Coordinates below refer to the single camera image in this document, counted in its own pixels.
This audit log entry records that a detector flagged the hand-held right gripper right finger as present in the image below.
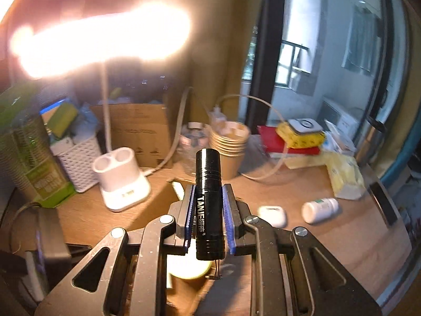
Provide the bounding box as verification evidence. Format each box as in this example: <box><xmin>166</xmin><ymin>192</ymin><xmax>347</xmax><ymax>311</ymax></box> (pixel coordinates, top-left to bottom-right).
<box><xmin>222</xmin><ymin>184</ymin><xmax>384</xmax><ymax>316</ymax></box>

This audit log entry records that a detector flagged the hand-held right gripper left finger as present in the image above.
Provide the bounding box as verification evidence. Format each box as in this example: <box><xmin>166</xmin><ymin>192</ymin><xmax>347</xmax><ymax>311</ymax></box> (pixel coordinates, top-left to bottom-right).
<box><xmin>34</xmin><ymin>184</ymin><xmax>198</xmax><ymax>316</ymax></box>

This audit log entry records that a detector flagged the black flashlight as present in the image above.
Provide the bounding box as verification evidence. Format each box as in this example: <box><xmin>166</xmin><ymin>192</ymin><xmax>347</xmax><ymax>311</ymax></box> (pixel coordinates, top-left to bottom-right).
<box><xmin>195</xmin><ymin>149</ymin><xmax>227</xmax><ymax>279</ymax></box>

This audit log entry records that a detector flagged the white earbuds case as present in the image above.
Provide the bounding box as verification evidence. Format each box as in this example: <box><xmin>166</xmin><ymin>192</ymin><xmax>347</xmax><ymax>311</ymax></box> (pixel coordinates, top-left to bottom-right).
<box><xmin>257</xmin><ymin>205</ymin><xmax>288</xmax><ymax>228</ymax></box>

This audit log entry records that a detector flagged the pale yellow round object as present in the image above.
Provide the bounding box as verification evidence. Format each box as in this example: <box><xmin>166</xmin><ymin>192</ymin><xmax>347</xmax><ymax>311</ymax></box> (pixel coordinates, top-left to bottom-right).
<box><xmin>168</xmin><ymin>255</ymin><xmax>214</xmax><ymax>280</ymax></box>

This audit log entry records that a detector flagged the stack of paper cups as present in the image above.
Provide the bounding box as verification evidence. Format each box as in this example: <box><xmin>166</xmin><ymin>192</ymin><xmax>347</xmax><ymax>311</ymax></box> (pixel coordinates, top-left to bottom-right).
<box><xmin>209</xmin><ymin>121</ymin><xmax>251</xmax><ymax>180</ymax></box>

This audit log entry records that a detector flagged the white desk lamp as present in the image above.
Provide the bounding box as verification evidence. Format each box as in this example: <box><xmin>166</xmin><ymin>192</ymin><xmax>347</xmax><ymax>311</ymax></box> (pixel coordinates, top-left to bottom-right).
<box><xmin>9</xmin><ymin>2</ymin><xmax>192</xmax><ymax>213</ymax></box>

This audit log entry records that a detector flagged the patterned clear glass jar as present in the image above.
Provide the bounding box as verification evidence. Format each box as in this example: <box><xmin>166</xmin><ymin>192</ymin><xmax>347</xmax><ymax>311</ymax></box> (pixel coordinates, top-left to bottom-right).
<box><xmin>179</xmin><ymin>122</ymin><xmax>211</xmax><ymax>175</ymax></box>

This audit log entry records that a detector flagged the white woven plastic basket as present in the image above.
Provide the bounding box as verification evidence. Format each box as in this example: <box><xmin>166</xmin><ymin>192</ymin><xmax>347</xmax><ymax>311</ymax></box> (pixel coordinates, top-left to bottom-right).
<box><xmin>49</xmin><ymin>132</ymin><xmax>102</xmax><ymax>193</ymax></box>

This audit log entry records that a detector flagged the green plastic bottle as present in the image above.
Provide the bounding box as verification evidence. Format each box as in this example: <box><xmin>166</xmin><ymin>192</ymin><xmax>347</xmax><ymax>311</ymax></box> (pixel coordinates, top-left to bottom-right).
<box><xmin>0</xmin><ymin>86</ymin><xmax>77</xmax><ymax>209</ymax></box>

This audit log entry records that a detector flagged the red book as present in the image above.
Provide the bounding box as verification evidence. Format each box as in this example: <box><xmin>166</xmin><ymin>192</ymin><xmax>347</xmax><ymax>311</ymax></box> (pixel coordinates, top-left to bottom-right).
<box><xmin>257</xmin><ymin>125</ymin><xmax>321</xmax><ymax>159</ymax></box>

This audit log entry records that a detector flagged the white pill bottle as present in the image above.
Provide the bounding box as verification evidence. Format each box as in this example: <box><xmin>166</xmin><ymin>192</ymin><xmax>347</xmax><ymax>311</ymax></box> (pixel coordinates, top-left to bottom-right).
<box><xmin>302</xmin><ymin>197</ymin><xmax>340</xmax><ymax>224</ymax></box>

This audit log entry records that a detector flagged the printed brown lamp carton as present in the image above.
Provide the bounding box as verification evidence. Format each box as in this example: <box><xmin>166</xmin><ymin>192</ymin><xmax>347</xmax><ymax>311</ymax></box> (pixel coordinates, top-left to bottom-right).
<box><xmin>89</xmin><ymin>103</ymin><xmax>175</xmax><ymax>169</ymax></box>

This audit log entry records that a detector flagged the yellow wet wipes packet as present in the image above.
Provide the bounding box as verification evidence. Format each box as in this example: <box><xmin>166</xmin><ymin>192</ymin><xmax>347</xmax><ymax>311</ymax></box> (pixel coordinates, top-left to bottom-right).
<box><xmin>275</xmin><ymin>118</ymin><xmax>326</xmax><ymax>149</ymax></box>

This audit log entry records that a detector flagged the crumpled clear plastic bag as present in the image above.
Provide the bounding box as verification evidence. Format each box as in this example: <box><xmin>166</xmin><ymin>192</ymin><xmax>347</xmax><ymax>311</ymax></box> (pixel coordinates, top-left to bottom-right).
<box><xmin>71</xmin><ymin>103</ymin><xmax>101</xmax><ymax>145</ymax></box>

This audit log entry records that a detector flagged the yellow green sponge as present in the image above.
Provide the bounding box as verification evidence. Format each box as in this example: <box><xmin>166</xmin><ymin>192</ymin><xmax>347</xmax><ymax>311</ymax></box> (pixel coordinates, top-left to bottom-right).
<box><xmin>41</xmin><ymin>98</ymin><xmax>79</xmax><ymax>139</ymax></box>

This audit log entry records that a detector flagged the white paper packet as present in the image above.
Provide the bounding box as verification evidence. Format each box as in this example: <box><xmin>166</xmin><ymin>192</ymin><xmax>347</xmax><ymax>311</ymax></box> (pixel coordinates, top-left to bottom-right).
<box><xmin>322</xmin><ymin>120</ymin><xmax>357</xmax><ymax>155</ymax></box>

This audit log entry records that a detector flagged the white appliance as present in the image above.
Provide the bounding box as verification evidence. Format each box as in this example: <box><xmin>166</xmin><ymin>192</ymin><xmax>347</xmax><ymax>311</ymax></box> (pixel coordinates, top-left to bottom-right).
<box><xmin>320</xmin><ymin>100</ymin><xmax>359</xmax><ymax>135</ymax></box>

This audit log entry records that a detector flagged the black phone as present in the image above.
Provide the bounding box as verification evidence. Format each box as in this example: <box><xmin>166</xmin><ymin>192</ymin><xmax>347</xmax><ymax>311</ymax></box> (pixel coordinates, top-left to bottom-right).
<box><xmin>368</xmin><ymin>181</ymin><xmax>398</xmax><ymax>227</ymax></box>

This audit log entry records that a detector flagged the stainless steel thermos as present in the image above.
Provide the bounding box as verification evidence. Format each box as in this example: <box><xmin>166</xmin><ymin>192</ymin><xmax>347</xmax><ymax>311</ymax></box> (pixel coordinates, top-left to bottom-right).
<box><xmin>357</xmin><ymin>118</ymin><xmax>387</xmax><ymax>167</ymax></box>

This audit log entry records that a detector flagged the hanging grey cloth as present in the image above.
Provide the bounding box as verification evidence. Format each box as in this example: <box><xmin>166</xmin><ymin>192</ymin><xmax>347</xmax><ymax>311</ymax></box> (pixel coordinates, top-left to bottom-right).
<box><xmin>342</xmin><ymin>2</ymin><xmax>379</xmax><ymax>73</ymax></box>

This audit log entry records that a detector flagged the white lamp power cable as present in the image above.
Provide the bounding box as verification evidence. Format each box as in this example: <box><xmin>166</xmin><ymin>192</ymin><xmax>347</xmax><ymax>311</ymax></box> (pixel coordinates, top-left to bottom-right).
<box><xmin>145</xmin><ymin>87</ymin><xmax>193</xmax><ymax>175</ymax></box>

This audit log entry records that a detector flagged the white charging cable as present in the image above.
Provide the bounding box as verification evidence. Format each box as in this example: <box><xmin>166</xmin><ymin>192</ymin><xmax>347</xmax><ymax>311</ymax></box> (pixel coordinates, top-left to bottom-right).
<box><xmin>217</xmin><ymin>95</ymin><xmax>290</xmax><ymax>181</ymax></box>

